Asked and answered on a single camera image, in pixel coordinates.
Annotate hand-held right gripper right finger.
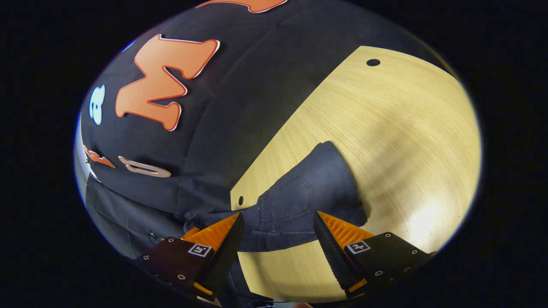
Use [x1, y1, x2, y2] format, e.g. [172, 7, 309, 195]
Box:
[313, 210, 437, 299]

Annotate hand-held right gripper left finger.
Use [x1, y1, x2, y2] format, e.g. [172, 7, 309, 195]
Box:
[136, 213, 245, 300]

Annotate dark jeans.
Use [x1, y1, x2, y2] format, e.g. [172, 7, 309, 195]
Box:
[184, 141, 369, 308]

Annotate black backdrop cloth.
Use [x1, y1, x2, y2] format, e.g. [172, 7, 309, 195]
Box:
[74, 0, 463, 261]

